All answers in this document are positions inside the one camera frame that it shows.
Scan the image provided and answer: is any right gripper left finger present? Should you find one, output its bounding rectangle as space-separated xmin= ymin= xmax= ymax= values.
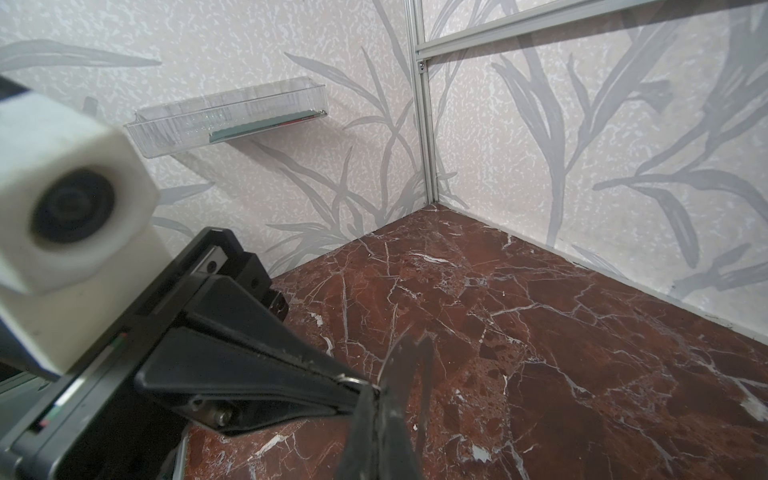
xmin=334 ymin=389 xmax=382 ymax=480

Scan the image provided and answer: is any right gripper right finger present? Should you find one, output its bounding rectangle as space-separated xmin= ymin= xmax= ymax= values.
xmin=376 ymin=335 xmax=434 ymax=479

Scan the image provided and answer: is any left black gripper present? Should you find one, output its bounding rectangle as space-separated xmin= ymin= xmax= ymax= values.
xmin=1 ymin=227 xmax=366 ymax=479

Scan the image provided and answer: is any small wire key ring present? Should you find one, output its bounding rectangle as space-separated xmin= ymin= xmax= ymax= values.
xmin=335 ymin=374 xmax=382 ymax=395

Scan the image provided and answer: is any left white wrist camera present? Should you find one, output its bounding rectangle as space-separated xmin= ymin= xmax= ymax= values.
xmin=1 ymin=79 xmax=171 ymax=376

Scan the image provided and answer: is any clear plastic wall tray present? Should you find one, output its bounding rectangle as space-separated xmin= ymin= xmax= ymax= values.
xmin=125 ymin=77 xmax=328 ymax=158

